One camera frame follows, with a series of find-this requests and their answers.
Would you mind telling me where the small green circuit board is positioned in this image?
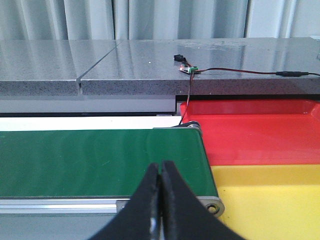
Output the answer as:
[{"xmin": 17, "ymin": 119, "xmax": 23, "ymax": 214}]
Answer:
[{"xmin": 179, "ymin": 64, "xmax": 199, "ymax": 75}]

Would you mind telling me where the black plug connector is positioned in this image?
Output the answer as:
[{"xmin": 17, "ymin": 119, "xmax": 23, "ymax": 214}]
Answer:
[{"xmin": 173, "ymin": 54, "xmax": 187, "ymax": 62}]

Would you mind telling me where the grey stone counter slab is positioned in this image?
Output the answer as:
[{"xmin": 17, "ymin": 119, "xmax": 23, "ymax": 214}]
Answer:
[{"xmin": 0, "ymin": 37, "xmax": 320, "ymax": 97}]

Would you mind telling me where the yellow plastic tray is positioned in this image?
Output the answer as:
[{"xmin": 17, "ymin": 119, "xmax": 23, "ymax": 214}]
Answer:
[{"xmin": 211, "ymin": 164, "xmax": 320, "ymax": 240}]

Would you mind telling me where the green conveyor belt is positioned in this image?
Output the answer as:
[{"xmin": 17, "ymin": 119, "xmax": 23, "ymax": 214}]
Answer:
[{"xmin": 0, "ymin": 128, "xmax": 218, "ymax": 198}]

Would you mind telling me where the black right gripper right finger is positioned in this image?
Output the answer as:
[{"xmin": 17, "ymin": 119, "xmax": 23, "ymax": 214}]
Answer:
[{"xmin": 161, "ymin": 160, "xmax": 243, "ymax": 240}]

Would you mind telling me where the red plastic tray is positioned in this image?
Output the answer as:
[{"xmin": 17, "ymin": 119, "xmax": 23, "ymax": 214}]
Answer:
[{"xmin": 180, "ymin": 99, "xmax": 320, "ymax": 166}]

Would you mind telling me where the aluminium conveyor frame rail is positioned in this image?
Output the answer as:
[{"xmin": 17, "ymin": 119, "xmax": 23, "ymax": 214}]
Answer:
[{"xmin": 0, "ymin": 196, "xmax": 131, "ymax": 216}]

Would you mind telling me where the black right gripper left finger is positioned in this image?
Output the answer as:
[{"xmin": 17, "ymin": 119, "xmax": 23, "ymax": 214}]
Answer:
[{"xmin": 90, "ymin": 163, "xmax": 160, "ymax": 240}]

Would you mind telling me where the red black wire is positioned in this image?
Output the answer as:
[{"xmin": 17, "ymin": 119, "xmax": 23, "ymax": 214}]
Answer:
[{"xmin": 178, "ymin": 67, "xmax": 278, "ymax": 126}]

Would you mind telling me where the black inline cable connector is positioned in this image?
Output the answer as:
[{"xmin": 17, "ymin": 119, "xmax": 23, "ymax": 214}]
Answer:
[{"xmin": 275, "ymin": 71, "xmax": 320, "ymax": 77}]

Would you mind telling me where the white corrugated curtain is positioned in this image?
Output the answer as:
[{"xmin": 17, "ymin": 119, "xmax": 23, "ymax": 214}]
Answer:
[{"xmin": 0, "ymin": 0, "xmax": 320, "ymax": 40}]

